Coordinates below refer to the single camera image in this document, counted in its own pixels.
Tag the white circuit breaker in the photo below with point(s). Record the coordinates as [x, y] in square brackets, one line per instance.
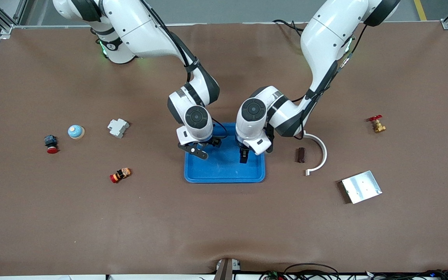
[118, 128]

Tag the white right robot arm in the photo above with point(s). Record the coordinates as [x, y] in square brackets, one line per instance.
[138, 31]

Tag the white curved plastic bracket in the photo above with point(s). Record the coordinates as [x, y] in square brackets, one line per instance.
[325, 153]

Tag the blue plastic tray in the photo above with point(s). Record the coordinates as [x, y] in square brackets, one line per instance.
[224, 171]

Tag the blue dome call bell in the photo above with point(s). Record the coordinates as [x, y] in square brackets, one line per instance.
[75, 131]

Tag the grey metal clamp bracket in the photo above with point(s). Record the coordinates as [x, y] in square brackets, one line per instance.
[226, 270]

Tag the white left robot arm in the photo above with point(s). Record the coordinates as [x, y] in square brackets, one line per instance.
[325, 39]

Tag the red mushroom push button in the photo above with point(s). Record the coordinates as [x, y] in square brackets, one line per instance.
[51, 140]

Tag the silver metal plate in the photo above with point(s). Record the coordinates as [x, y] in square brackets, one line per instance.
[362, 187]

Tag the long dark brown capacitor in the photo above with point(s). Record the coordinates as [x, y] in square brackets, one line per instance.
[301, 155]

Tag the red yellow emergency stop button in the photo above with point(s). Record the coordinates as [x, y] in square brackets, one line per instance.
[121, 175]

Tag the brown table cover mat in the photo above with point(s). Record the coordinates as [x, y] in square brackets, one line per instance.
[224, 225]

